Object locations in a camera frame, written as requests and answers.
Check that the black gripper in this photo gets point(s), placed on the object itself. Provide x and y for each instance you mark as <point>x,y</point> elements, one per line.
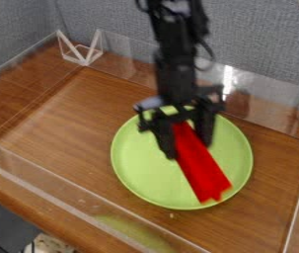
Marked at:
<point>181,101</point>

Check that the red cloth block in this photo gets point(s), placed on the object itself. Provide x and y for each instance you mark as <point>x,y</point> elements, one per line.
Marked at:
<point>201,169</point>

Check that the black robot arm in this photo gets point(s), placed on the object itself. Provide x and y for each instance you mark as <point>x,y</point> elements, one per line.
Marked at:
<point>179,25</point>

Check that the green round plate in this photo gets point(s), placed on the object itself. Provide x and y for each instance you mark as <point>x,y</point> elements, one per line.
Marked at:
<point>154,177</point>

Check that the clear acrylic enclosure wall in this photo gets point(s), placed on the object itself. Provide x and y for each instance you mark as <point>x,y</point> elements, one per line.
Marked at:
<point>62,111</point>

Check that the clear acrylic corner bracket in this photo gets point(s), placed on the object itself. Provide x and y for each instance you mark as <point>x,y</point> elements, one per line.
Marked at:
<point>78,53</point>

